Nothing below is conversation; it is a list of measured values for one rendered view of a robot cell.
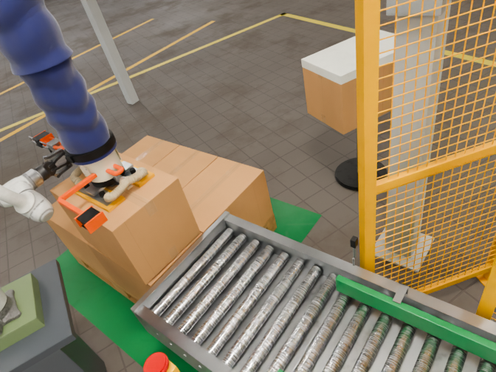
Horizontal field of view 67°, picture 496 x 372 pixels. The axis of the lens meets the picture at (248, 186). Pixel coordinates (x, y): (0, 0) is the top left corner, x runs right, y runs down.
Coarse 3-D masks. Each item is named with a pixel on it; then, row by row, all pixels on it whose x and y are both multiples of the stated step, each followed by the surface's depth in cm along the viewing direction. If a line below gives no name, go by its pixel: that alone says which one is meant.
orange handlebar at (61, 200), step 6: (60, 144) 204; (120, 168) 171; (96, 174) 173; (114, 174) 170; (84, 180) 170; (90, 180) 171; (78, 186) 168; (66, 192) 165; (72, 192) 166; (60, 198) 163; (66, 198) 165; (66, 204) 158; (72, 204) 157; (72, 210) 155; (78, 210) 153
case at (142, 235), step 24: (144, 192) 177; (168, 192) 179; (72, 216) 199; (120, 216) 167; (144, 216) 172; (168, 216) 183; (192, 216) 197; (96, 240) 197; (120, 240) 165; (144, 240) 176; (168, 240) 188; (192, 240) 202; (120, 264) 195; (144, 264) 180
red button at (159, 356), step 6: (156, 354) 104; (162, 354) 104; (150, 360) 103; (156, 360) 102; (162, 360) 102; (168, 360) 103; (144, 366) 102; (150, 366) 101; (156, 366) 101; (162, 366) 101; (168, 366) 102
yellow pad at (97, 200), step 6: (84, 186) 183; (78, 192) 185; (84, 192) 183; (102, 192) 176; (108, 192) 179; (84, 198) 181; (90, 198) 179; (96, 198) 178; (102, 198) 177; (120, 198) 174; (96, 204) 176; (102, 204) 173; (108, 204) 172; (114, 204) 172; (108, 210) 170
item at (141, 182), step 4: (120, 160) 200; (132, 168) 186; (136, 168) 190; (128, 172) 189; (132, 172) 185; (148, 172) 186; (148, 176) 183; (152, 176) 184; (140, 180) 182; (144, 180) 182; (148, 180) 183; (136, 184) 181; (140, 184) 180; (144, 184) 182
